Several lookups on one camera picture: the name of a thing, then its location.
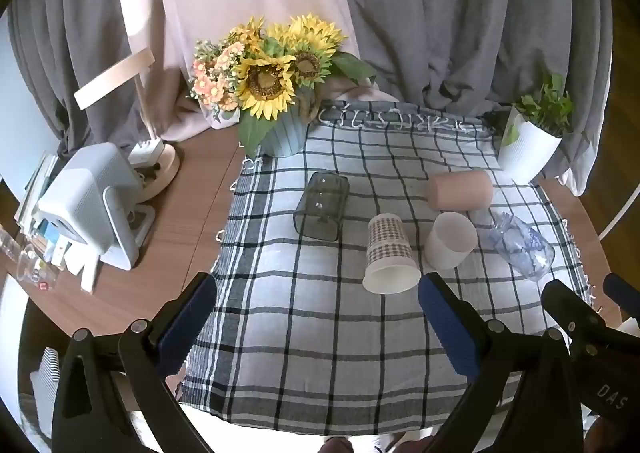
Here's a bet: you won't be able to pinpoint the striped grey cloth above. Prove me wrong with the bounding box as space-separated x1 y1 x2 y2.
29 346 62 428

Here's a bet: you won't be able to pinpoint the clear blue-printed glass cup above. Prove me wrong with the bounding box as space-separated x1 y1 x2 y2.
487 212 557 281

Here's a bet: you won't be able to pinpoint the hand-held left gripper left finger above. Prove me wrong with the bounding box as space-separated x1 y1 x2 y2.
51 272 218 453

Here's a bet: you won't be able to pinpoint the pale blue ribbed vase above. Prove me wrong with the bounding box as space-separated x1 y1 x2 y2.
259 95 315 158

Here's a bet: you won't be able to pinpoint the white plastic cup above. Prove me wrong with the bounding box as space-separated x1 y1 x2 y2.
424 212 478 270

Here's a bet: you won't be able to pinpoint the green potted plant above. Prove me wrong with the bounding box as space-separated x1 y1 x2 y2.
501 73 577 146

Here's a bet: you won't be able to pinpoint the grey transparent cup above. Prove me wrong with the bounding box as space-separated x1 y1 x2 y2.
292 172 351 240

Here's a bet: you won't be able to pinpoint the clear plastic cups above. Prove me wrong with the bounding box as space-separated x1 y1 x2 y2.
0 227 57 292

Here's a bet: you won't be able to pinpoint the white box-shaped appliance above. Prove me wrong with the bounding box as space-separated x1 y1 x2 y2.
37 143 144 270

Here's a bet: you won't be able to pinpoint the round wooden base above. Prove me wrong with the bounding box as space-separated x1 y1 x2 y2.
127 143 181 200

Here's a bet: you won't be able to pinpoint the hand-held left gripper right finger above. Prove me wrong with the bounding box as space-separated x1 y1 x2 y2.
417 272 584 453

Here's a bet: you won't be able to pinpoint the white plant pot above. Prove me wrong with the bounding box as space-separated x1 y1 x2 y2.
497 113 563 184

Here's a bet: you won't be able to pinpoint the grey curtain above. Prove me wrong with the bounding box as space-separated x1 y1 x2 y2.
7 0 147 156
332 0 614 197

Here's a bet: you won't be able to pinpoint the pink cup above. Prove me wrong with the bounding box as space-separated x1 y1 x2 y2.
426 170 494 212

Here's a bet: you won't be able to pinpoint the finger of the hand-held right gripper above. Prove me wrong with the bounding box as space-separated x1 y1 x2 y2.
602 273 640 316
541 279 607 351

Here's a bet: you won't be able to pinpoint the sunflower bouquet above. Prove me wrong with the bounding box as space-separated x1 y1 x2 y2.
187 13 378 158

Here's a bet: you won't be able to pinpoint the white power adapter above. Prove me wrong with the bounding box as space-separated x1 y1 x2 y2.
128 137 166 165

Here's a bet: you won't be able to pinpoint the black white checked cloth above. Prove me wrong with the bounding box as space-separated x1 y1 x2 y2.
177 102 601 437

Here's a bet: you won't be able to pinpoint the white cable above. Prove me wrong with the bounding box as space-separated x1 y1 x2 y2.
597 182 640 240

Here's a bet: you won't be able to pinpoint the patterned paper cup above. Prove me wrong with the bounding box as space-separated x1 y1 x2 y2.
362 213 422 295

